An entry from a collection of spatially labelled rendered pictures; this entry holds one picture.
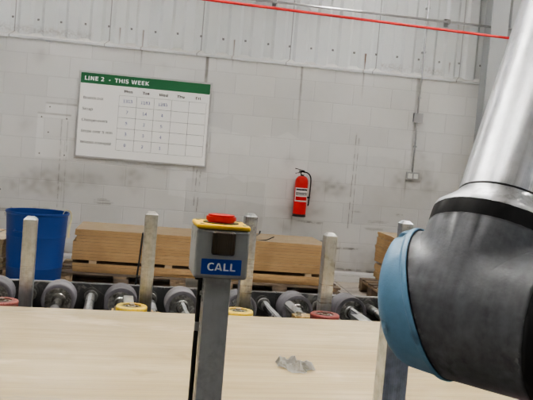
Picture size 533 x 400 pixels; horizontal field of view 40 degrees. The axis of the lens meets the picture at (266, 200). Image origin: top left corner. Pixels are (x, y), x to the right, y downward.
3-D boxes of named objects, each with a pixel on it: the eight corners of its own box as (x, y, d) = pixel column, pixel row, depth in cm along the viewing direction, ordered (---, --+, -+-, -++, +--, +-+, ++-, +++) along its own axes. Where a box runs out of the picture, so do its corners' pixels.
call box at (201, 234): (246, 286, 95) (251, 226, 95) (192, 283, 94) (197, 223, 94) (238, 276, 102) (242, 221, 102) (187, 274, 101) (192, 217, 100)
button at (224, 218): (237, 229, 96) (239, 217, 96) (207, 228, 95) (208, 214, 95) (232, 226, 100) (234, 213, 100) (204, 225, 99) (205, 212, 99)
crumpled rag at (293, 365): (322, 371, 146) (324, 359, 146) (297, 375, 142) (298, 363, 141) (293, 359, 153) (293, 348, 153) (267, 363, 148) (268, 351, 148)
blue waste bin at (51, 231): (62, 297, 629) (67, 213, 626) (-8, 293, 622) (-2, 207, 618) (71, 285, 687) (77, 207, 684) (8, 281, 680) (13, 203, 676)
